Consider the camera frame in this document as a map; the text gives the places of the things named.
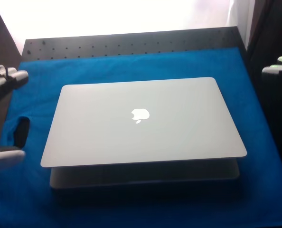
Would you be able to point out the blue fabric cloth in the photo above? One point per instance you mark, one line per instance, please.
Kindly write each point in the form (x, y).
(155, 209)

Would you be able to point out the silver laptop with apple logo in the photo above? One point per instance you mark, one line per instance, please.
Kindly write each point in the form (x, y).
(143, 133)

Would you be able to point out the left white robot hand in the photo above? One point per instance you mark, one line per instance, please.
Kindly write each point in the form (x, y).
(20, 76)

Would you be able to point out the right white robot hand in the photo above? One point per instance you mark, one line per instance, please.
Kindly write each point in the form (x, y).
(274, 70)

